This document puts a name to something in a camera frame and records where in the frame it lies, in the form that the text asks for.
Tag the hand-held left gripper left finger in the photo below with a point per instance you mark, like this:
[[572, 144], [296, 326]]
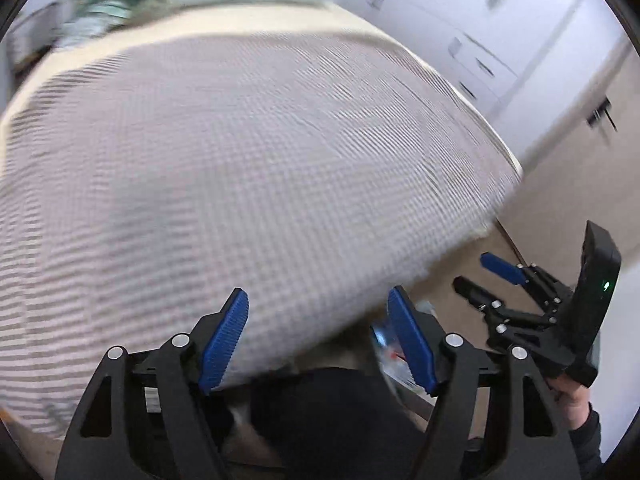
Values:
[[225, 340]]

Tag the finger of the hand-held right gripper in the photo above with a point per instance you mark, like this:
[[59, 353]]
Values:
[[502, 267], [475, 295]]

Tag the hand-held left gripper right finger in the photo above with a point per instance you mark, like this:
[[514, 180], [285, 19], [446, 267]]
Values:
[[410, 340]]

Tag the person's right forearm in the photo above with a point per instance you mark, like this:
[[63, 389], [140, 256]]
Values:
[[587, 445]]

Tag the person's right hand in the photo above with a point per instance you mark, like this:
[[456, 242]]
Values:
[[572, 402]]

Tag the person's dark clothing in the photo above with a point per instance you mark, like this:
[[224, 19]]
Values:
[[325, 420]]

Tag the white wardrobe drawer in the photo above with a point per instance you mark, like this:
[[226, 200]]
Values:
[[482, 101], [495, 80]]

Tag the checked grey blanket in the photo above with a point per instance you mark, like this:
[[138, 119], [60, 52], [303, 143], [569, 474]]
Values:
[[250, 160]]

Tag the white wardrobe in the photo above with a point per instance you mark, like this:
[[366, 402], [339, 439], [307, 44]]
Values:
[[425, 0]]

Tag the bed with cream sheet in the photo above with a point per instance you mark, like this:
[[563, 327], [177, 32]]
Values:
[[225, 20]]

